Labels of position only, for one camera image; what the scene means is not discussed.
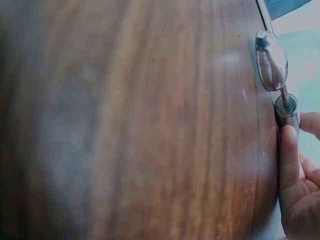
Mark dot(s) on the person's right hand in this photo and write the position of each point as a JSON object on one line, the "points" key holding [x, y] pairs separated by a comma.
{"points": [[302, 190]]}

